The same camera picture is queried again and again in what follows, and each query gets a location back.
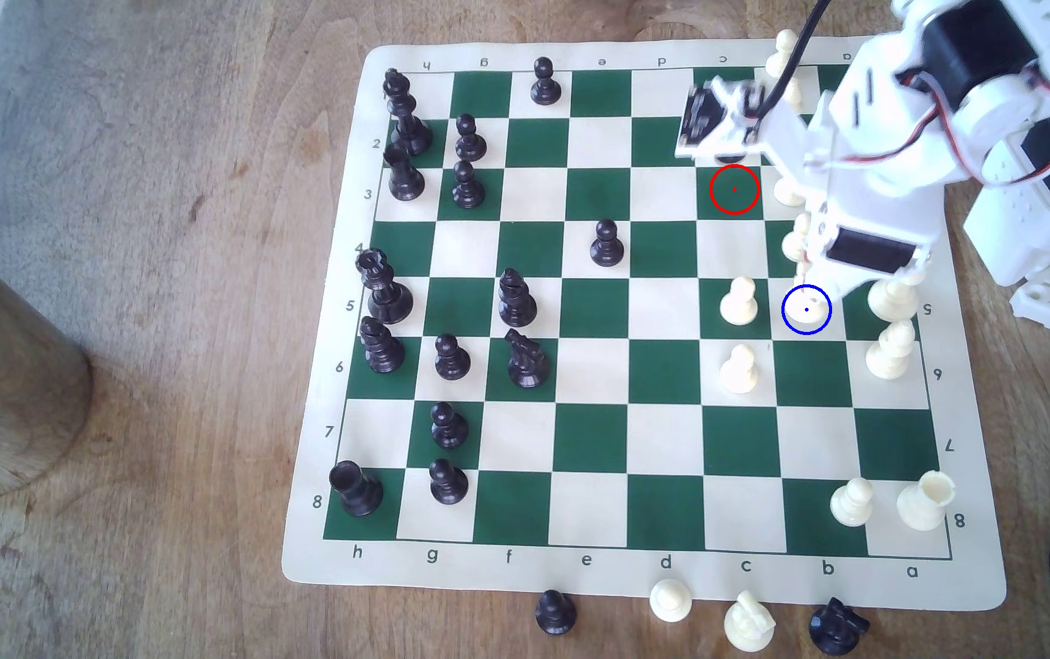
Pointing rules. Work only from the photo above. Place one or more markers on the black bishop f5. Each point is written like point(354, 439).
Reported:
point(517, 300)

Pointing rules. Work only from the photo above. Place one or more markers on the white rook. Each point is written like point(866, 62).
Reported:
point(924, 501)

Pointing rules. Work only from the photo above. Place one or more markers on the white queen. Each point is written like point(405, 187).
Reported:
point(894, 297)

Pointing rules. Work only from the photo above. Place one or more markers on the black knight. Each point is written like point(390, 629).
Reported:
point(839, 627)
point(527, 360)

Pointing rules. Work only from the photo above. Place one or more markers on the wooden cylinder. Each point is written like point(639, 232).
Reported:
point(3, 384)

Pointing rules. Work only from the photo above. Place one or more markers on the black rook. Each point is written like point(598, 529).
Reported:
point(356, 489)

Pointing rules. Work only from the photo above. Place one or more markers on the black queen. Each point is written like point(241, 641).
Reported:
point(386, 291)

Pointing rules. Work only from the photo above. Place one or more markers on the green white chess mat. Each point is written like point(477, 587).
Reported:
point(644, 458)

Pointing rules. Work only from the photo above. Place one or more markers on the black pawn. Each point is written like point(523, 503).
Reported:
point(470, 139)
point(452, 359)
point(545, 82)
point(448, 483)
point(448, 426)
point(467, 186)
point(555, 613)
point(606, 244)

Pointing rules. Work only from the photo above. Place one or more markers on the white bishop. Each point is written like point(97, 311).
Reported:
point(781, 50)
point(889, 352)

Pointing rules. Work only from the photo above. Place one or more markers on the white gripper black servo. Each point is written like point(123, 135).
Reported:
point(872, 252)

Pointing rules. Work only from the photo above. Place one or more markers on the white knight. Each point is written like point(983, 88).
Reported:
point(748, 622)

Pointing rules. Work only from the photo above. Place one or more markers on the black camera white mount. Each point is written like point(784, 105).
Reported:
point(717, 119)

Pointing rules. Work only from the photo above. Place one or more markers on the black king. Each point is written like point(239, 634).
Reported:
point(408, 119)

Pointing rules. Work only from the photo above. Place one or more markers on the white pawn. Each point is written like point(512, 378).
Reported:
point(738, 302)
point(852, 503)
point(671, 601)
point(787, 192)
point(739, 371)
point(807, 316)
point(795, 243)

